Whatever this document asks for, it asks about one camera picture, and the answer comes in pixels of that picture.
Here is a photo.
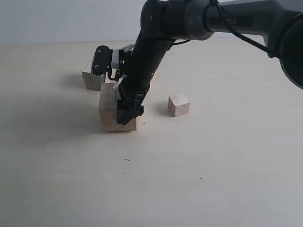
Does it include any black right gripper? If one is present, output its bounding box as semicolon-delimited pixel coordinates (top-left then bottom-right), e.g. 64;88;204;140
116;70;152;124

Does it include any third largest wooden cube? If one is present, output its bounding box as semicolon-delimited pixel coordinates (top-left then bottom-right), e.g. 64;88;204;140
150;72;157;88

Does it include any second largest wooden cube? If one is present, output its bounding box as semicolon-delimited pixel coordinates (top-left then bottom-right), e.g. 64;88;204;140
82;62;105;91

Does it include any smallest wooden cube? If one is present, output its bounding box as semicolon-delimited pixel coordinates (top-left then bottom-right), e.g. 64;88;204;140
168;93;190;117

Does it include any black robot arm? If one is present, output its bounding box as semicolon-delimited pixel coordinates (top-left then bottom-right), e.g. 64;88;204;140
116;0;303;125

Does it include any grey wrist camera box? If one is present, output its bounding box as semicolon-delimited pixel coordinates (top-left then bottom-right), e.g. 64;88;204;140
90;45;125;84

